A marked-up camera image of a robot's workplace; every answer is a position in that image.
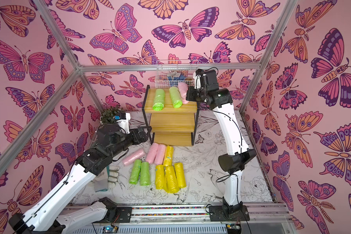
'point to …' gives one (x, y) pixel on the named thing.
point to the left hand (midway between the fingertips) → (147, 128)
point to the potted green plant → (108, 114)
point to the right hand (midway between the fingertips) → (188, 91)
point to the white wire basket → (169, 73)
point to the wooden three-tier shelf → (170, 119)
